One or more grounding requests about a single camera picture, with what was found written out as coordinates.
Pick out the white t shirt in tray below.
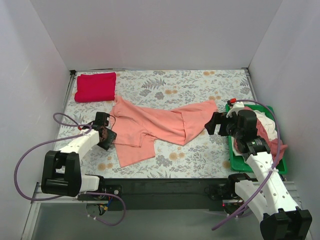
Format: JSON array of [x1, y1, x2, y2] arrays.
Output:
[[232, 111, 279, 157]]

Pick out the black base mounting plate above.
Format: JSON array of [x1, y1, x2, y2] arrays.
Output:
[[78, 178, 244, 211]]

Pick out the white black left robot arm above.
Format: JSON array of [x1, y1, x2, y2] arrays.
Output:
[[41, 126, 117, 197]]

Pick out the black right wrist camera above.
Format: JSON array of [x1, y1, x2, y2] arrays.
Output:
[[235, 109, 258, 140]]

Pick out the floral patterned table mat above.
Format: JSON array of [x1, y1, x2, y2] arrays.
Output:
[[46, 69, 259, 179]]

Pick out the green plastic tray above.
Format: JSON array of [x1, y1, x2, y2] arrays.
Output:
[[224, 102, 288, 175]]

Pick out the folded red t shirt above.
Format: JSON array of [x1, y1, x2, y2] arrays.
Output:
[[74, 72, 117, 103]]

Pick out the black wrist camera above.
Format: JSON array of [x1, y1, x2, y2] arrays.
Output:
[[93, 111, 110, 127], [235, 109, 258, 140]]

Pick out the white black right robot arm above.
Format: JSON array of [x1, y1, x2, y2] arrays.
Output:
[[204, 109, 312, 240]]

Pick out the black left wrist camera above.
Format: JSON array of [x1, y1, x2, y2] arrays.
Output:
[[93, 111, 110, 127]]

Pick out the salmon pink t shirt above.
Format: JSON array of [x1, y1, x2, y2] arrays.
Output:
[[110, 96, 218, 167]]

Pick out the dusty rose t shirt in tray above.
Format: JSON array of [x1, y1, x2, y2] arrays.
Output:
[[234, 102, 288, 160]]

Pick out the aluminium frame rail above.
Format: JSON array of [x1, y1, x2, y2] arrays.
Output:
[[20, 181, 313, 240]]

